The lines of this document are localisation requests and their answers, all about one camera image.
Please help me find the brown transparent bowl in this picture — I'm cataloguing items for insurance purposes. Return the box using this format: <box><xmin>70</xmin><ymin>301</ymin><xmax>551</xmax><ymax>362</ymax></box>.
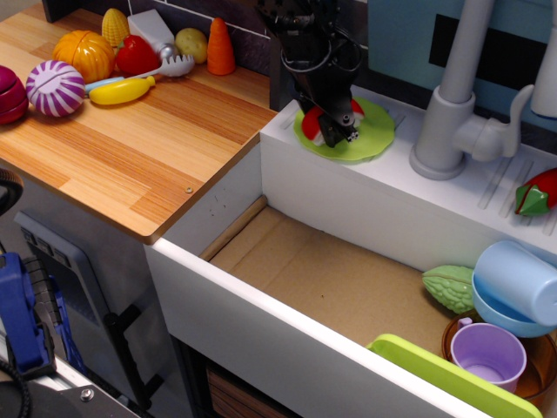
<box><xmin>441</xmin><ymin>310</ymin><xmax>556</xmax><ymax>416</ymax></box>

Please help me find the black cable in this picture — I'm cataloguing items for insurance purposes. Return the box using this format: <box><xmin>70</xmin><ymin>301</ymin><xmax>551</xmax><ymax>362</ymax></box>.
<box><xmin>0</xmin><ymin>358</ymin><xmax>31</xmax><ymax>418</ymax></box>

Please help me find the green plastic plate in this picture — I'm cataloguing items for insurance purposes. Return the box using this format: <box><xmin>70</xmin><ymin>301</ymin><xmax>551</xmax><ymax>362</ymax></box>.
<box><xmin>293</xmin><ymin>97</ymin><xmax>395</xmax><ymax>163</ymax></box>

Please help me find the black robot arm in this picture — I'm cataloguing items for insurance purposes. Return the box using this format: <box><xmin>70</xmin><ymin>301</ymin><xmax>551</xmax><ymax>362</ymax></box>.
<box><xmin>255</xmin><ymin>1</ymin><xmax>362</xmax><ymax>148</ymax></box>

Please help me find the light blue plastic cup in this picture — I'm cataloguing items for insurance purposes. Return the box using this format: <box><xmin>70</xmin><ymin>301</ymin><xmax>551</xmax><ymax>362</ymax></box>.
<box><xmin>474</xmin><ymin>240</ymin><xmax>556</xmax><ymax>327</ymax></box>

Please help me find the white toy pasta spoon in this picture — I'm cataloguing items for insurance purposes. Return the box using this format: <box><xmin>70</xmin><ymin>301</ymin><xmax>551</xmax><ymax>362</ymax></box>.
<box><xmin>131</xmin><ymin>55</ymin><xmax>195</xmax><ymax>78</ymax></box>

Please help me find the purple white striped toy onion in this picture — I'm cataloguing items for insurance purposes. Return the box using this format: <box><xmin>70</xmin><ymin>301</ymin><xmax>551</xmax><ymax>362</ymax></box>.
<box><xmin>25</xmin><ymin>60</ymin><xmax>85</xmax><ymax>118</ymax></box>

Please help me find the white toy sink basin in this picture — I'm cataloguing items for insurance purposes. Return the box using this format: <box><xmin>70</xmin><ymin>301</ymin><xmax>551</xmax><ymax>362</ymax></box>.
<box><xmin>145</xmin><ymin>89</ymin><xmax>556</xmax><ymax>417</ymax></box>

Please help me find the magenta toy vegetable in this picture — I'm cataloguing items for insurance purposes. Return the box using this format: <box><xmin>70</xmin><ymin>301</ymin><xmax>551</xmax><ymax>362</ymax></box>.
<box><xmin>0</xmin><ymin>65</ymin><xmax>29</xmax><ymax>125</ymax></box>

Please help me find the blue clamp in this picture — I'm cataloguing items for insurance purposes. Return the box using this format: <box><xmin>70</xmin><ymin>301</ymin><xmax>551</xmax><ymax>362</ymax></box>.
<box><xmin>1</xmin><ymin>253</ymin><xmax>86</xmax><ymax>380</ymax></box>

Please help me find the orange toy carrot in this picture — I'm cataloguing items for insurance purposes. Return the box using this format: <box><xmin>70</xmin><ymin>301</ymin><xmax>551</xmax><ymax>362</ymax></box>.
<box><xmin>207</xmin><ymin>17</ymin><xmax>236</xmax><ymax>76</ymax></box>

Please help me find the blue plastic bowl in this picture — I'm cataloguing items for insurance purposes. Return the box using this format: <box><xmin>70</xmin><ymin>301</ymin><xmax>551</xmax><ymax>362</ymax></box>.
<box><xmin>472</xmin><ymin>276</ymin><xmax>556</xmax><ymax>338</ymax></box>

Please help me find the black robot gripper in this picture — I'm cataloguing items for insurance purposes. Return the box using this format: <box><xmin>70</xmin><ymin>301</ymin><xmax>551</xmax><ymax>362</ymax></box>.
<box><xmin>280</xmin><ymin>28</ymin><xmax>362</xmax><ymax>148</ymax></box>

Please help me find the green toy bitter gourd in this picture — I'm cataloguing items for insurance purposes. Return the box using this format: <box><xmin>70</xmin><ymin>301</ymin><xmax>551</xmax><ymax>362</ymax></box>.
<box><xmin>422</xmin><ymin>265</ymin><xmax>474</xmax><ymax>314</ymax></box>

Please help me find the yellow toy corn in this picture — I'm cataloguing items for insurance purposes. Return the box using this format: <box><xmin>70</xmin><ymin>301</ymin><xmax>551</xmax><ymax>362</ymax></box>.
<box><xmin>101</xmin><ymin>8</ymin><xmax>130</xmax><ymax>47</ymax></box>

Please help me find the white bottle at right edge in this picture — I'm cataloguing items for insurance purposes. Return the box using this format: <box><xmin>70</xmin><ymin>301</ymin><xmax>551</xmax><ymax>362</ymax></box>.
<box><xmin>531</xmin><ymin>0</ymin><xmax>556</xmax><ymax>119</ymax></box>

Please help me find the red and white toy sushi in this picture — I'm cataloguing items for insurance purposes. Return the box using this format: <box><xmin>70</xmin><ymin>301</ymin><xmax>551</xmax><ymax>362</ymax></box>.
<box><xmin>301</xmin><ymin>99</ymin><xmax>365</xmax><ymax>146</ymax></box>

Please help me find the orange toy pumpkin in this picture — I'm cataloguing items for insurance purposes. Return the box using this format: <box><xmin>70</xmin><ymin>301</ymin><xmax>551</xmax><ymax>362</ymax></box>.
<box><xmin>52</xmin><ymin>30</ymin><xmax>116</xmax><ymax>84</ymax></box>

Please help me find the yellow toy potato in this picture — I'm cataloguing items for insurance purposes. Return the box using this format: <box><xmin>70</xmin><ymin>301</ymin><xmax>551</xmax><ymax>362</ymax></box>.
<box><xmin>175</xmin><ymin>28</ymin><xmax>208</xmax><ymax>64</ymax></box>

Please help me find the black oven door handle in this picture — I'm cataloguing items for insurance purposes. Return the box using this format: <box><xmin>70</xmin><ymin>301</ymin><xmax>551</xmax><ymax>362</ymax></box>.
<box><xmin>103</xmin><ymin>304</ymin><xmax>164</xmax><ymax>410</ymax></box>

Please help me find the red toy pepper green stem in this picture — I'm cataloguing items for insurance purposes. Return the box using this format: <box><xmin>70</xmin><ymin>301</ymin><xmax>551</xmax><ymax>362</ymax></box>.
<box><xmin>514</xmin><ymin>168</ymin><xmax>556</xmax><ymax>217</ymax></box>

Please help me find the light blue toy utensil handle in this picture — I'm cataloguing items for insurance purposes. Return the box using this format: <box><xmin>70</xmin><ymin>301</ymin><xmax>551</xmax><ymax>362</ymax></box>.
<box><xmin>85</xmin><ymin>77</ymin><xmax>124</xmax><ymax>96</ymax></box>

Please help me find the lime green plastic tray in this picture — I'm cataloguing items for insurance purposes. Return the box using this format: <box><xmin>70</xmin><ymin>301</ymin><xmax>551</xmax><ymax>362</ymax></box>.
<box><xmin>366</xmin><ymin>334</ymin><xmax>542</xmax><ymax>417</ymax></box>

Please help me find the cardboard sheet in sink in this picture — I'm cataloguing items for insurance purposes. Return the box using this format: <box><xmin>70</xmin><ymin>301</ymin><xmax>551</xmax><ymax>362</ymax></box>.
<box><xmin>202</xmin><ymin>206</ymin><xmax>453</xmax><ymax>354</ymax></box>

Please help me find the yellow toy banana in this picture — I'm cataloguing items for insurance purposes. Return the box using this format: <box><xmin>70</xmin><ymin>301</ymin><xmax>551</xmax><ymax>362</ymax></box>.
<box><xmin>88</xmin><ymin>76</ymin><xmax>156</xmax><ymax>105</ymax></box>

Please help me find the purple plastic cup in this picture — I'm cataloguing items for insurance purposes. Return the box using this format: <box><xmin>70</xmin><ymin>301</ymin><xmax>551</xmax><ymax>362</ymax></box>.
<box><xmin>450</xmin><ymin>317</ymin><xmax>527</xmax><ymax>393</ymax></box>

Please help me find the white toy tube bottle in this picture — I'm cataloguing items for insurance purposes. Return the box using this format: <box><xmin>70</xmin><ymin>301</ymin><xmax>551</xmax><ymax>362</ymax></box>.
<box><xmin>127</xmin><ymin>10</ymin><xmax>178</xmax><ymax>61</ymax></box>

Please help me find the grey toy faucet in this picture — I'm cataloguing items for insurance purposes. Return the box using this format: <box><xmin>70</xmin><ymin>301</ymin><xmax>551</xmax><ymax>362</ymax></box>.
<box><xmin>409</xmin><ymin>1</ymin><xmax>534</xmax><ymax>180</ymax></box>

